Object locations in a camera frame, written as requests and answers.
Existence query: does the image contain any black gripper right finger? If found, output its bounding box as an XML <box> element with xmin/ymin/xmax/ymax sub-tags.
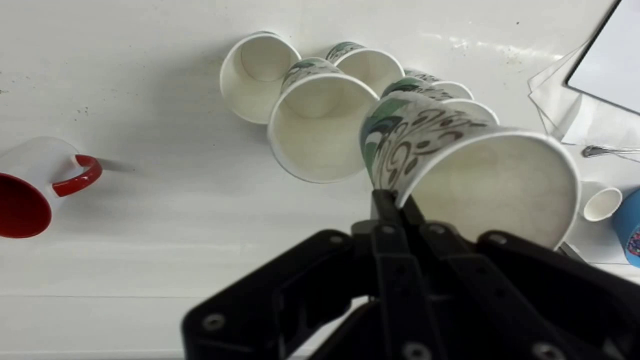
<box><xmin>403</xmin><ymin>199</ymin><xmax>640</xmax><ymax>360</ymax></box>

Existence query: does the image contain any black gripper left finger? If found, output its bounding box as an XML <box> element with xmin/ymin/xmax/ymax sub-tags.
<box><xmin>183</xmin><ymin>191</ymin><xmax>428</xmax><ymax>360</ymax></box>

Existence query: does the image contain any patterned paper cup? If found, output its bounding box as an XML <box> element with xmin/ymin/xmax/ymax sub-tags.
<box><xmin>358</xmin><ymin>90</ymin><xmax>585</xmax><ymax>253</ymax></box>
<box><xmin>459</xmin><ymin>98</ymin><xmax>503</xmax><ymax>129</ymax></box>
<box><xmin>325</xmin><ymin>41</ymin><xmax>407</xmax><ymax>96</ymax></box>
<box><xmin>267</xmin><ymin>57</ymin><xmax>383</xmax><ymax>186</ymax></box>
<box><xmin>219</xmin><ymin>28</ymin><xmax>305</xmax><ymax>126</ymax></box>
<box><xmin>381</xmin><ymin>69</ymin><xmax>476</xmax><ymax>102</ymax></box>

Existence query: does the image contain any small white cup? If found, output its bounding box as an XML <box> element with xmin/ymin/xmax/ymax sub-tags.
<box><xmin>580</xmin><ymin>184</ymin><xmax>626</xmax><ymax>224</ymax></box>

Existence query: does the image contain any blue bowl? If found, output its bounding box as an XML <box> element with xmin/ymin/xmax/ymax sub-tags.
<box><xmin>610</xmin><ymin>188</ymin><xmax>640</xmax><ymax>268</ymax></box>

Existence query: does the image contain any white cutting board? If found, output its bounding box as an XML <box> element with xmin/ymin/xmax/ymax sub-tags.
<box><xmin>564</xmin><ymin>0</ymin><xmax>640</xmax><ymax>117</ymax></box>

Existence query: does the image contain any white mug red inside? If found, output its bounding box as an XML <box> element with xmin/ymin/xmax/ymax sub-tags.
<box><xmin>0</xmin><ymin>136</ymin><xmax>106</xmax><ymax>241</ymax></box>

